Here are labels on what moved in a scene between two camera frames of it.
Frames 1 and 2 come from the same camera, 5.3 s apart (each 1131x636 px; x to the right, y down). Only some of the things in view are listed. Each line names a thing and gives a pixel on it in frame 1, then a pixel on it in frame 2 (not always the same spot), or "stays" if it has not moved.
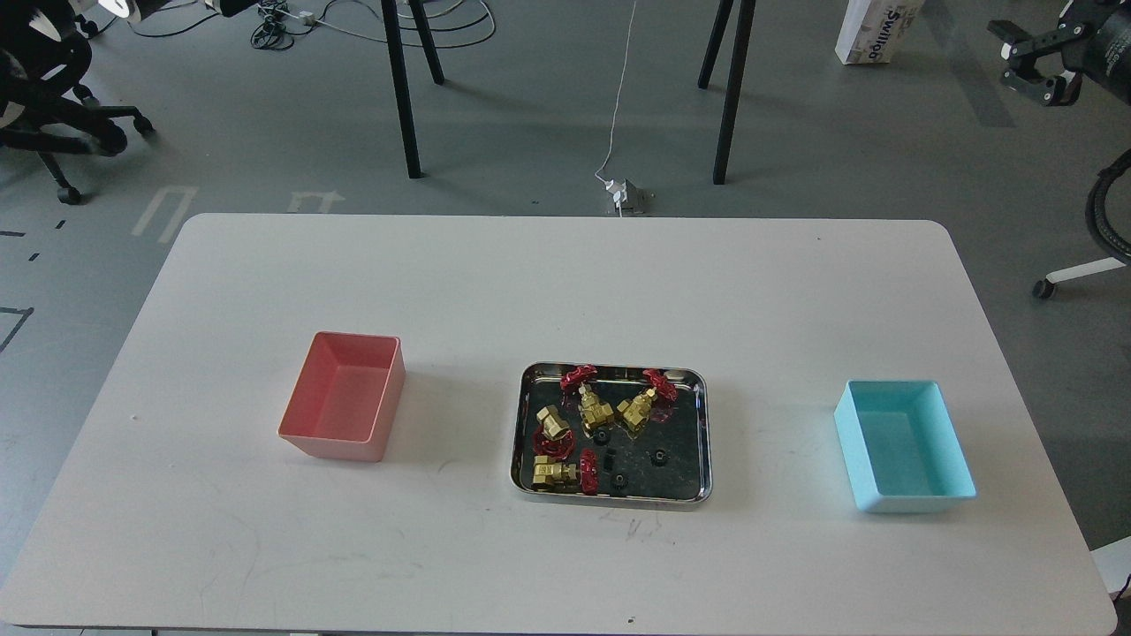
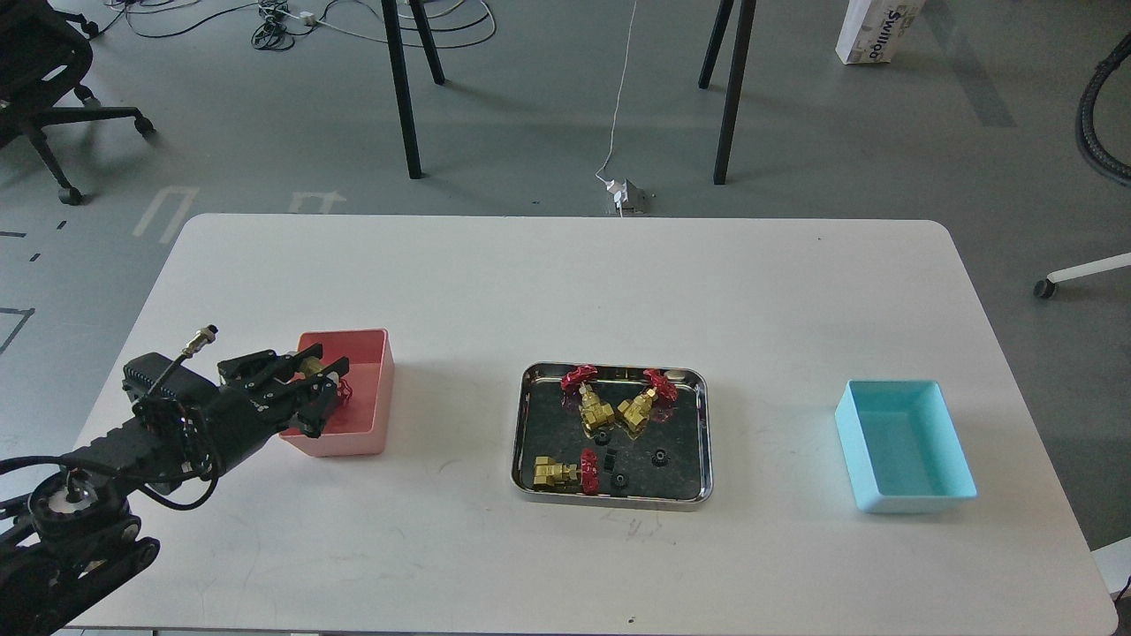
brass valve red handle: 554,438 → 310,367
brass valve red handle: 593,411 stays
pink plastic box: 344,400 stays
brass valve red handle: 636,409 stays
